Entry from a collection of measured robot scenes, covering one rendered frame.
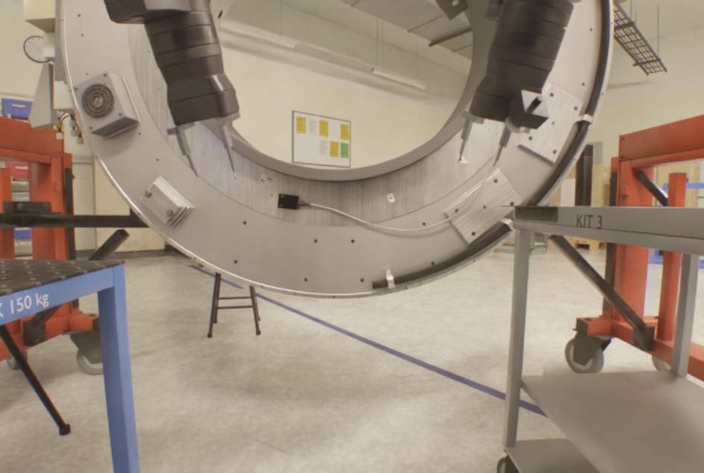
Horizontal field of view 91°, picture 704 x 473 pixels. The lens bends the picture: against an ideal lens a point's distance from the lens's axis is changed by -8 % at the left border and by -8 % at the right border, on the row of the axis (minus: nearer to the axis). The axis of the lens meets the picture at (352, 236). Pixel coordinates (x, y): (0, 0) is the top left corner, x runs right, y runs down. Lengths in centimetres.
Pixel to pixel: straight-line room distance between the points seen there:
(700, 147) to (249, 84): 614
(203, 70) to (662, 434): 90
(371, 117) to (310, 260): 733
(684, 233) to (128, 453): 82
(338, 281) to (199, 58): 63
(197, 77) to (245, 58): 640
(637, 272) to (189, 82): 159
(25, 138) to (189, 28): 123
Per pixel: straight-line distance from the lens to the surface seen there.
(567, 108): 108
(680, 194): 153
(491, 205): 97
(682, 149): 151
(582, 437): 80
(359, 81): 817
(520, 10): 48
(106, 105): 106
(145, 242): 543
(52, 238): 174
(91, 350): 182
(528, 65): 48
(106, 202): 535
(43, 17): 141
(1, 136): 158
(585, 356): 180
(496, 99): 48
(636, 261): 171
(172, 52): 47
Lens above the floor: 69
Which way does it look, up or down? 5 degrees down
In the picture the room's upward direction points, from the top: straight up
